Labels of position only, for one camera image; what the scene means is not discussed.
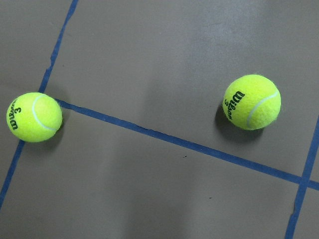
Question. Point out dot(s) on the yellow tennis ball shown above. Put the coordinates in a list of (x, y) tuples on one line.
[(252, 102), (34, 117)]

